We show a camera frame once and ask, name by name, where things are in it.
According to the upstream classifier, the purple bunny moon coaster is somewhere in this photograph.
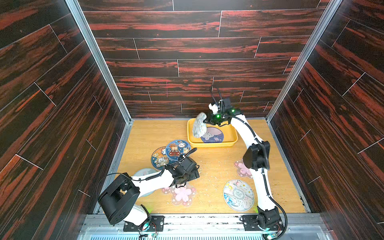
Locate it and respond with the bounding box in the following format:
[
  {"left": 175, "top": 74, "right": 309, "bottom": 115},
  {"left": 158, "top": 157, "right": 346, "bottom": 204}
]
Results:
[{"left": 201, "top": 127, "right": 224, "bottom": 143}]

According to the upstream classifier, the white floral round coaster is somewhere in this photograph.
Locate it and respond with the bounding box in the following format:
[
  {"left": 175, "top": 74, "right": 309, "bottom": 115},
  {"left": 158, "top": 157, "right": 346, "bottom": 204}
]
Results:
[{"left": 193, "top": 113, "right": 207, "bottom": 138}]

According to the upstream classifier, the yellow plastic storage tray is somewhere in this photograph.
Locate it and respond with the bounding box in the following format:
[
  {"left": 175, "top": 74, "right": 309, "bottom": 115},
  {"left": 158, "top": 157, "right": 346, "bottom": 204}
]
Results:
[{"left": 187, "top": 119, "right": 238, "bottom": 148}]

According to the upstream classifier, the pink flower coaster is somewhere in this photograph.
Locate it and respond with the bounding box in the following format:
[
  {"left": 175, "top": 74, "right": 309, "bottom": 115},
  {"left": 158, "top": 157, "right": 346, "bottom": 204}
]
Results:
[
  {"left": 171, "top": 184, "right": 197, "bottom": 207},
  {"left": 234, "top": 159, "right": 253, "bottom": 179},
  {"left": 162, "top": 187, "right": 172, "bottom": 195}
]

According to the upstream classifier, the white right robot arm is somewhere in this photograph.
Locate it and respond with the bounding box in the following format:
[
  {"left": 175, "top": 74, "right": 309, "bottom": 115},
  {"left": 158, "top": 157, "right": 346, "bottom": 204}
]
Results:
[{"left": 193, "top": 99, "right": 279, "bottom": 213}]

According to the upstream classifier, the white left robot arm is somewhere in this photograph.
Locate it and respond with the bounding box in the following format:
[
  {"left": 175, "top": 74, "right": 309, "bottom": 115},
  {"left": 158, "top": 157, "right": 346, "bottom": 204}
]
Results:
[{"left": 98, "top": 156, "right": 200, "bottom": 231}]

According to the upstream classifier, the blue red car coaster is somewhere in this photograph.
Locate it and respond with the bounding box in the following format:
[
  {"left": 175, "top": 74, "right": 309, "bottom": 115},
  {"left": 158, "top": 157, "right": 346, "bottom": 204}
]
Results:
[{"left": 166, "top": 140, "right": 192, "bottom": 163}]

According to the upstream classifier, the pink flower coaster front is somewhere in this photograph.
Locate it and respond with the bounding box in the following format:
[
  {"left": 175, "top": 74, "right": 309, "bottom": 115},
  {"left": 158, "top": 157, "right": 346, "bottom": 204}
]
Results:
[{"left": 171, "top": 184, "right": 197, "bottom": 207}]

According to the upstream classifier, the blue cartoon animals coaster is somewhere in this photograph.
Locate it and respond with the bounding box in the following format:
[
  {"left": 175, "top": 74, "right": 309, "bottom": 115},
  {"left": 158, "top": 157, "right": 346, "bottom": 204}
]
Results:
[{"left": 151, "top": 147, "right": 169, "bottom": 170}]

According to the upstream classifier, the green bunny round coaster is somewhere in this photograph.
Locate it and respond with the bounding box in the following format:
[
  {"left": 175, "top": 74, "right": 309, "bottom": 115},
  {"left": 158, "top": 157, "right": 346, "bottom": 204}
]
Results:
[{"left": 132, "top": 168, "right": 160, "bottom": 198}]

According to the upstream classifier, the white colourful pattern coaster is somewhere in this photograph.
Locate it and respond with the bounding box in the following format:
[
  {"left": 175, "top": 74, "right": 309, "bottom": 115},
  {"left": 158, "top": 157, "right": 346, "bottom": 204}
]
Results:
[{"left": 223, "top": 180, "right": 255, "bottom": 212}]

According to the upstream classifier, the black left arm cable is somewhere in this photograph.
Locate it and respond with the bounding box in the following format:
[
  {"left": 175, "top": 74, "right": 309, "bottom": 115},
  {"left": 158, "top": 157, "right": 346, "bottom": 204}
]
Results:
[{"left": 95, "top": 146, "right": 199, "bottom": 235}]

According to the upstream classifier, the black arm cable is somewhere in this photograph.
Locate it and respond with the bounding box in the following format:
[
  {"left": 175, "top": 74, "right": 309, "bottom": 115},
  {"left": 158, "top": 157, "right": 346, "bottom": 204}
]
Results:
[
  {"left": 95, "top": 146, "right": 199, "bottom": 235},
  {"left": 209, "top": 85, "right": 289, "bottom": 240}
]

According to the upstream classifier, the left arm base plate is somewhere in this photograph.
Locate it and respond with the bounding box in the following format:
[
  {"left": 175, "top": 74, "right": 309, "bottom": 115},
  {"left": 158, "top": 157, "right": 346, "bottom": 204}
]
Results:
[{"left": 123, "top": 215, "right": 165, "bottom": 233}]

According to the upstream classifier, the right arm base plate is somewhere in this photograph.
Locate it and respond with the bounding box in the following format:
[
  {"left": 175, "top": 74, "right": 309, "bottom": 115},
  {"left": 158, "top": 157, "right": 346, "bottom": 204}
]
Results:
[{"left": 240, "top": 214, "right": 284, "bottom": 232}]

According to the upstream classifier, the aluminium front rail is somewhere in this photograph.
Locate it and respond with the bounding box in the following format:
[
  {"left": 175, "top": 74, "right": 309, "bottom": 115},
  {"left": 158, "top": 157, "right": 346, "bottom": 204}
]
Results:
[{"left": 78, "top": 213, "right": 334, "bottom": 240}]

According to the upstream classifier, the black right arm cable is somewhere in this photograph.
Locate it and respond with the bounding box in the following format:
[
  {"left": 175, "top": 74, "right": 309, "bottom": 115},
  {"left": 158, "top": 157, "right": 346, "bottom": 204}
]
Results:
[{"left": 209, "top": 85, "right": 289, "bottom": 240}]

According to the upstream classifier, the aluminium corner post right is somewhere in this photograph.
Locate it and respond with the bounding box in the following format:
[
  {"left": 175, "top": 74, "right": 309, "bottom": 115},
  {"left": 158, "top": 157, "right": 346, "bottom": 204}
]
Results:
[{"left": 266, "top": 0, "right": 342, "bottom": 125}]

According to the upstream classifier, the aluminium corner post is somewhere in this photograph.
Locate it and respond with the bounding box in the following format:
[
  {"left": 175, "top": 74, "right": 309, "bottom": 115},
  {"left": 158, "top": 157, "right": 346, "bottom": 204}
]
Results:
[
  {"left": 266, "top": 0, "right": 342, "bottom": 125},
  {"left": 65, "top": 0, "right": 132, "bottom": 124}
]

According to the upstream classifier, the aluminium corner post left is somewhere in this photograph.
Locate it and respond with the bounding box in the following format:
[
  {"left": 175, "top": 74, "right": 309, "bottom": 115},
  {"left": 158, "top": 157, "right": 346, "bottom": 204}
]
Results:
[{"left": 65, "top": 0, "right": 132, "bottom": 124}]

